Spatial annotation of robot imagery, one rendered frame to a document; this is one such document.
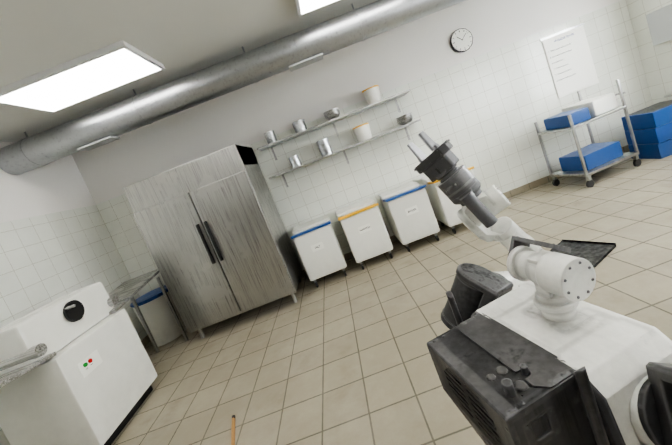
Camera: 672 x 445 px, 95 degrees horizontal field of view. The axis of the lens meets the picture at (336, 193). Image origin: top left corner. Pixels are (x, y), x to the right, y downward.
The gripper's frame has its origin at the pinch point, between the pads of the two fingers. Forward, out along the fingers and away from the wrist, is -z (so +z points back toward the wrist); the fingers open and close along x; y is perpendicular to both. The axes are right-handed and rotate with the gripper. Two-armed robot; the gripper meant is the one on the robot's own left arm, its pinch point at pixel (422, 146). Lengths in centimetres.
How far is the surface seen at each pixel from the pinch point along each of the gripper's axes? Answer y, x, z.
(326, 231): -154, -274, -9
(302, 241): -129, -293, -19
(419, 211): -236, -209, 51
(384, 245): -192, -253, 54
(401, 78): -343, -156, -100
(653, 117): -451, -15, 155
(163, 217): -27, -321, -145
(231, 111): -175, -285, -224
